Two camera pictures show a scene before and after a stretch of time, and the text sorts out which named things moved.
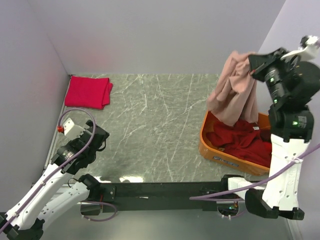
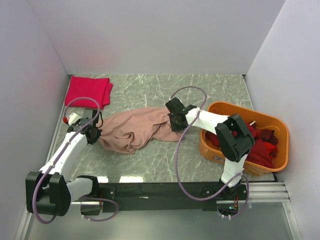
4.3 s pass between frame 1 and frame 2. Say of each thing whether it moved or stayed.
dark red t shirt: stayed
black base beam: stayed
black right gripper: moved
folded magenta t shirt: stayed
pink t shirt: moved
